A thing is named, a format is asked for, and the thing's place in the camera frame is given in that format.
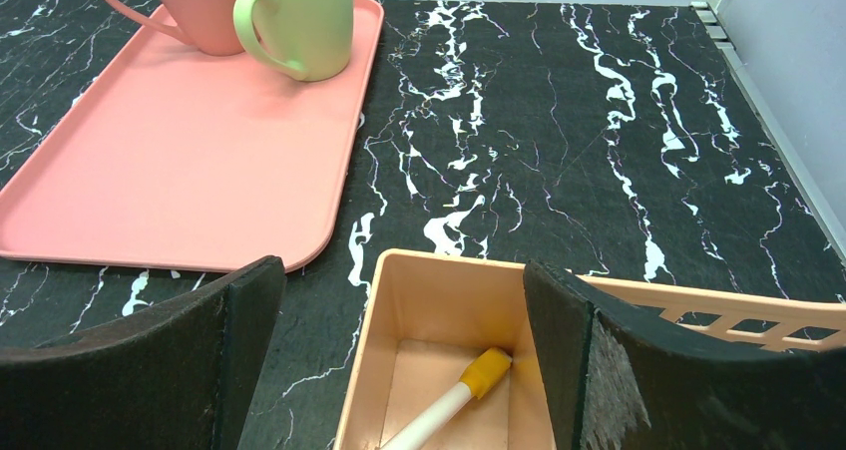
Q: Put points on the pink tray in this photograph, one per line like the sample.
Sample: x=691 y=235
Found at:
x=176 y=159

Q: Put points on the white yellow pen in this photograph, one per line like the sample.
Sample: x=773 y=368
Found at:
x=476 y=381

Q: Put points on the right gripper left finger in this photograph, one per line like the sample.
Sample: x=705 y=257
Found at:
x=180 y=374

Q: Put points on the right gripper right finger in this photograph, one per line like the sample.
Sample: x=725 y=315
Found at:
x=619 y=377

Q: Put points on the pink mug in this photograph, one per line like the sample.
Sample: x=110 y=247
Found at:
x=203 y=24

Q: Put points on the orange file organizer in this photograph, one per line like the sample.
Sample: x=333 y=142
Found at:
x=429 y=316

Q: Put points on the green mug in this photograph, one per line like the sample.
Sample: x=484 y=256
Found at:
x=306 y=40

